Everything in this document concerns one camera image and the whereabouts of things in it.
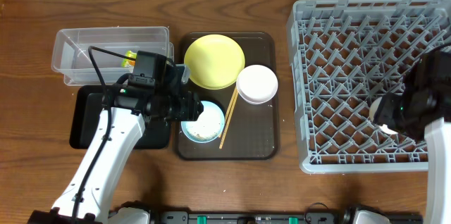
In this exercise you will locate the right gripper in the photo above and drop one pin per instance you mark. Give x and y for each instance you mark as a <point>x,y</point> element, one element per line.
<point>382,112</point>

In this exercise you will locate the clear plastic bin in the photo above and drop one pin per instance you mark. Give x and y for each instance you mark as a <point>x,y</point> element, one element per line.
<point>70,56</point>

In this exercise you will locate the green snack wrapper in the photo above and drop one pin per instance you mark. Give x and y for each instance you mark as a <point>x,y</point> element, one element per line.
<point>129,61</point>

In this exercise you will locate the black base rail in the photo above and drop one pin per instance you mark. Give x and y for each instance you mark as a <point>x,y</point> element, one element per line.
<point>181,217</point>

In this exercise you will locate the wooden chopstick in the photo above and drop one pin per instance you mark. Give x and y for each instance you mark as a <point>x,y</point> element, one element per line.
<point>229,112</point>
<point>222,140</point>

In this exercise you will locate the yellow plate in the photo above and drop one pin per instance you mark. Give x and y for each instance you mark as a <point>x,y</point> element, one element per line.
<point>215,61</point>

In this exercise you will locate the wooden chopstick left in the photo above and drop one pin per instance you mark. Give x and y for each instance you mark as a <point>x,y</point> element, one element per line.
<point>229,112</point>

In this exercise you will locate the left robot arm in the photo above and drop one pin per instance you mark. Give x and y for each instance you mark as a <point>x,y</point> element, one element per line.
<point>129,105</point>

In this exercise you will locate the pink white bowl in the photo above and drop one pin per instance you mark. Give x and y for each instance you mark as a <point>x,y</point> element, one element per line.
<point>257,84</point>

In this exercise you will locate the light blue bowl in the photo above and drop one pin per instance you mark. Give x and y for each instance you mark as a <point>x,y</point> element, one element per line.
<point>207,127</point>

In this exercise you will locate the wooden chopstick right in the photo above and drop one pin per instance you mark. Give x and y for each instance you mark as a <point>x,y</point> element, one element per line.
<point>222,140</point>

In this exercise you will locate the grey dishwasher rack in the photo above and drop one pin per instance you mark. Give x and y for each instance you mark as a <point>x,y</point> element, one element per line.
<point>344,54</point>

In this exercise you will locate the black plastic tray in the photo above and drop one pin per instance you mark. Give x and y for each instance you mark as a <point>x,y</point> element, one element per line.
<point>86,117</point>

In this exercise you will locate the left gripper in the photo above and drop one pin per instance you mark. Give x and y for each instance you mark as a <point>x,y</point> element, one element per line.
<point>189,107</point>

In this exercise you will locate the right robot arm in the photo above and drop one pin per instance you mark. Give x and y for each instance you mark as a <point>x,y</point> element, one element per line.
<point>422,112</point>

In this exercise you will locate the white green cup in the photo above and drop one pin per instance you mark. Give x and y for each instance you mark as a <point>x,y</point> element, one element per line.
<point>374,117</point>

